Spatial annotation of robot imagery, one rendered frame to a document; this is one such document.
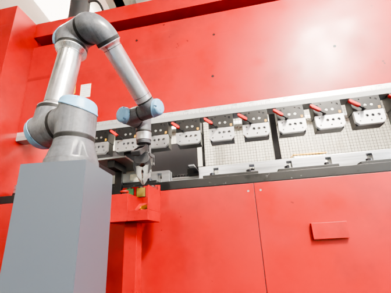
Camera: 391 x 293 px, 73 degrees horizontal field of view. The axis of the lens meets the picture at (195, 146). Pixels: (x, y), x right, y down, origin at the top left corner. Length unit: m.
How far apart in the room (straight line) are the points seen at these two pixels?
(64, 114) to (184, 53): 1.21
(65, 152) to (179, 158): 1.45
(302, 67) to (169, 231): 1.22
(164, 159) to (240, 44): 1.04
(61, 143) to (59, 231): 0.24
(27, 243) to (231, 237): 0.88
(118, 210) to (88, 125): 0.51
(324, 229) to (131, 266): 0.85
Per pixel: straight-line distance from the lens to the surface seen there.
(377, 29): 2.05
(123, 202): 1.23
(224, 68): 1.79
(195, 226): 1.37
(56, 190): 0.76
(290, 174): 1.40
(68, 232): 0.72
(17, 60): 2.42
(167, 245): 1.41
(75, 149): 0.81
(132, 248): 1.26
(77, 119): 0.85
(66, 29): 1.20
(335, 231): 1.38
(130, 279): 1.26
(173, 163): 2.16
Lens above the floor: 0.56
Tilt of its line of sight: 20 degrees up
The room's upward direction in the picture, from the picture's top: 3 degrees counter-clockwise
